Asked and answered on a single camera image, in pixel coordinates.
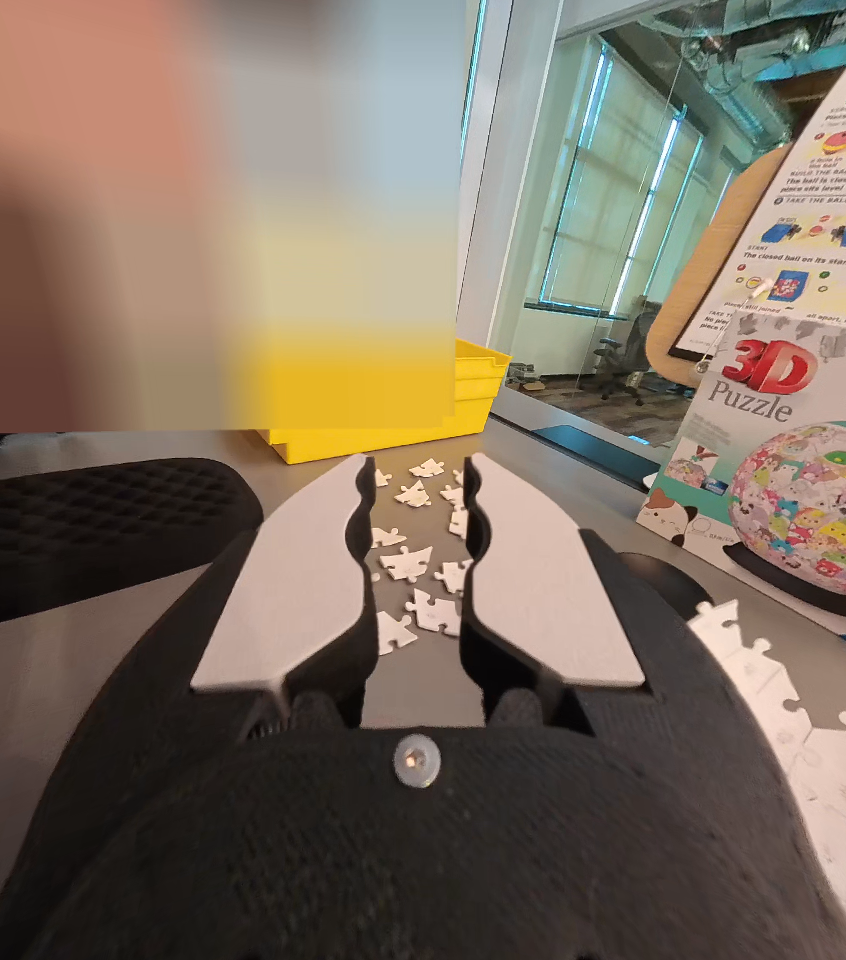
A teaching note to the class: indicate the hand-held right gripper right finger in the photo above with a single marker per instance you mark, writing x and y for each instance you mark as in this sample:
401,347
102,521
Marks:
550,600

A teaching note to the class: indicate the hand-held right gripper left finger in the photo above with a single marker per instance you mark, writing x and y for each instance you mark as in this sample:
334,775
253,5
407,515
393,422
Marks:
288,600

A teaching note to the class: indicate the spread of white jigsaw pieces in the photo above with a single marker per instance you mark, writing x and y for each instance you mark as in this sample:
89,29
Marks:
408,562

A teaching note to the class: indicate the yellow plastic bin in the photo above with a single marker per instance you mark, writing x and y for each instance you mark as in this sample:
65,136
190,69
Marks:
479,382

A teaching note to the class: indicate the partly built puzzle ball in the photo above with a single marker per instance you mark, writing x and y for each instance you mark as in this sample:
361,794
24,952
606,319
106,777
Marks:
828,787

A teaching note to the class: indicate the black ball stand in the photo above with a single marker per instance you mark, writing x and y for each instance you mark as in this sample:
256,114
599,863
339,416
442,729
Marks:
663,585

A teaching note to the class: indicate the colourful puzzle box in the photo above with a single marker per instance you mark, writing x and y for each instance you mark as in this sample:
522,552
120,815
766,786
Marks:
768,465

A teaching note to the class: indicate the grey office chair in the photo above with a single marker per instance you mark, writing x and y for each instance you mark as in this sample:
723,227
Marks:
629,352

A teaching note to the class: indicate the tall background window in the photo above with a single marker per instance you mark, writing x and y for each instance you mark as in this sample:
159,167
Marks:
618,187

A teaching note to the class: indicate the wooden backing board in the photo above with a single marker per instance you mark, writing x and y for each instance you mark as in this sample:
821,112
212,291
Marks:
738,225

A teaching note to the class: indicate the white instruction sheet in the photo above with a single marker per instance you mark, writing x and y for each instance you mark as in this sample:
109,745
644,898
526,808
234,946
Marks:
828,187

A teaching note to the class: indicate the silver ceiling duct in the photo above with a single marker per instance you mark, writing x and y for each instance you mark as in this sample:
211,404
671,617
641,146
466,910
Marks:
738,67

